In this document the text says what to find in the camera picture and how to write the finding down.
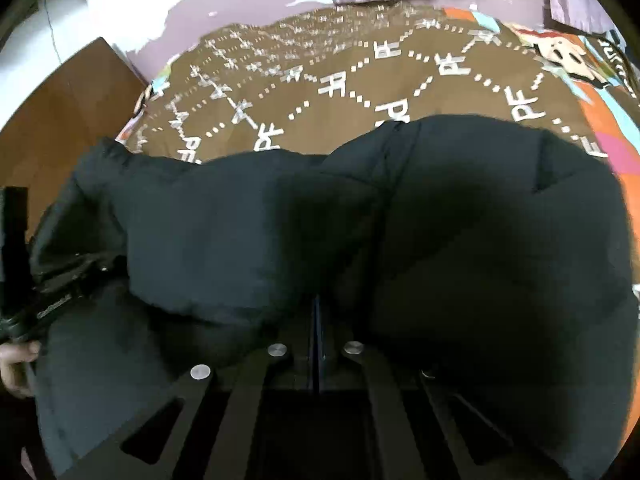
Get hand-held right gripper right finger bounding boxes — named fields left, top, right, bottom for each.
left=318, top=296, right=568, bottom=480

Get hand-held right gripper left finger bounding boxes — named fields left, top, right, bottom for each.
left=60, top=296, right=318, bottom=480

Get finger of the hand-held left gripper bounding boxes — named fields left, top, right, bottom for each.
left=30, top=255, right=127, bottom=311

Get black jacket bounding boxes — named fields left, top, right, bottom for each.
left=29, top=114, right=640, bottom=480

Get person's left hand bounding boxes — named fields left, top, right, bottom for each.
left=0, top=340, right=42, bottom=400

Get wooden headboard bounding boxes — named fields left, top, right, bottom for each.
left=0, top=36, right=151, bottom=241

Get cartoon printed blanket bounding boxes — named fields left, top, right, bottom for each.
left=116, top=1, right=640, bottom=301

